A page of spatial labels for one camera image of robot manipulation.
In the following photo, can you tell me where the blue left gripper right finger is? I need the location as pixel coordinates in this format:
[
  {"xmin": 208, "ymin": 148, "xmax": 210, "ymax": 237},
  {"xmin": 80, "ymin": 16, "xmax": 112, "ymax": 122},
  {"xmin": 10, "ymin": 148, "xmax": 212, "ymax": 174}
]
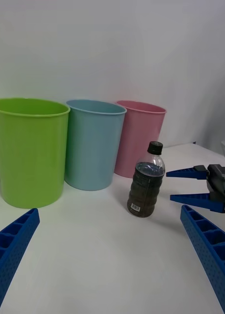
[{"xmin": 180, "ymin": 205, "xmax": 225, "ymax": 314}]

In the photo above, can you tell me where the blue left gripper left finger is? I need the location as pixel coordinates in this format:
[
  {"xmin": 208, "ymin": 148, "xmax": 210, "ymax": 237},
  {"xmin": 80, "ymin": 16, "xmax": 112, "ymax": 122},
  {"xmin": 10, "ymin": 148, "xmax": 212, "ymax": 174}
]
[{"xmin": 0, "ymin": 208, "xmax": 40, "ymax": 314}]

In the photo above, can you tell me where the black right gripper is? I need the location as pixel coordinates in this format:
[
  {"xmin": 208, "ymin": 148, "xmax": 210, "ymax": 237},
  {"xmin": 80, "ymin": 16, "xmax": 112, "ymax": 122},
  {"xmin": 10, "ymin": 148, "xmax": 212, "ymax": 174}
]
[{"xmin": 166, "ymin": 164, "xmax": 225, "ymax": 213}]

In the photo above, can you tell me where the dark drink plastic bottle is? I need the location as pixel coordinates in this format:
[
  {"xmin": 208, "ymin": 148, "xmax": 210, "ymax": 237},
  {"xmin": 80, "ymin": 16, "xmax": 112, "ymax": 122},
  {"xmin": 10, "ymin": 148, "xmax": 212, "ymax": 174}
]
[{"xmin": 126, "ymin": 141, "xmax": 166, "ymax": 218}]

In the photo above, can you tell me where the pink plastic waste bin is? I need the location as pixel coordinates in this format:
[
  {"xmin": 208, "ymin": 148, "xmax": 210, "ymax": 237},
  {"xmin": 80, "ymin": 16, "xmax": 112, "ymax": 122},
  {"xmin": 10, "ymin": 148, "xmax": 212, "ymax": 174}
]
[{"xmin": 114, "ymin": 100, "xmax": 168, "ymax": 179}]

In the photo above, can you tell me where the green plastic waste bin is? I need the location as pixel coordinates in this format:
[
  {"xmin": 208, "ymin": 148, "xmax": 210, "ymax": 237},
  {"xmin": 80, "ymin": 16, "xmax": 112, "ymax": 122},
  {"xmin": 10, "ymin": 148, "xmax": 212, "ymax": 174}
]
[{"xmin": 0, "ymin": 97, "xmax": 71, "ymax": 209}]

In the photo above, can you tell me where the pale blue plastic waste bin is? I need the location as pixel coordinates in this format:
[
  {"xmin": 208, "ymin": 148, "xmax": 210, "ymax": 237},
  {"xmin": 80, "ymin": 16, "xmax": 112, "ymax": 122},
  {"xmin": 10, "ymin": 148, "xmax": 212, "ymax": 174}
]
[{"xmin": 64, "ymin": 99, "xmax": 127, "ymax": 191}]

